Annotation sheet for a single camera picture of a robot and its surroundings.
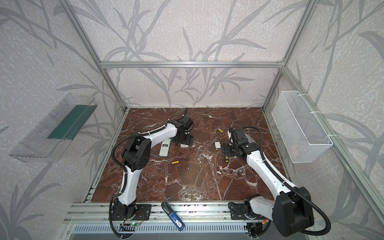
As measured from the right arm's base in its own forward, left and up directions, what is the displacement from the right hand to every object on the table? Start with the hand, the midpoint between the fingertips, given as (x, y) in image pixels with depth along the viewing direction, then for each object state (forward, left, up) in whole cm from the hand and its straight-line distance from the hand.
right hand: (228, 143), depth 86 cm
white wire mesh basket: (-11, -27, +23) cm, 37 cm away
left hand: (+10, +25, -9) cm, 28 cm away
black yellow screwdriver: (-4, 0, -10) cm, 11 cm away
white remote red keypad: (+3, +39, -10) cm, 41 cm away
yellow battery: (-6, +32, -12) cm, 35 cm away
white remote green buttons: (+4, +27, -10) cm, 29 cm away
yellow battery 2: (+17, +2, -12) cm, 21 cm away
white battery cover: (+6, +5, -12) cm, 14 cm away
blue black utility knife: (-37, +27, -7) cm, 46 cm away
